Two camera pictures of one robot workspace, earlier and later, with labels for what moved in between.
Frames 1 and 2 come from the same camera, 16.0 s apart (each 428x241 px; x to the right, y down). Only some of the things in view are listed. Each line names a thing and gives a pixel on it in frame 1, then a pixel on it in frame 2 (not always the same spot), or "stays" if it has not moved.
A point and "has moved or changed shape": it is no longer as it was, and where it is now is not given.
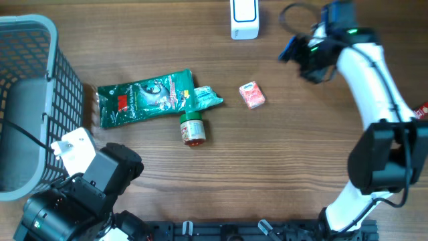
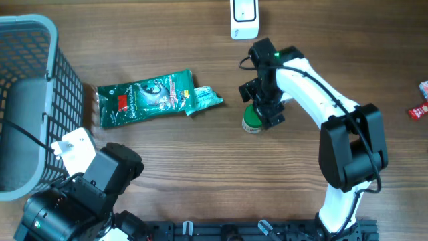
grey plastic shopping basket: x=39 y=92 stays
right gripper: x=299 y=46 → x=263 y=110
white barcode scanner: x=245 y=19 stays
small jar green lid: x=192 y=128 → x=251 y=121
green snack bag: x=169 y=94 stays
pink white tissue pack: x=252 y=94 has moved or changed shape
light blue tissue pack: x=204 y=97 stays
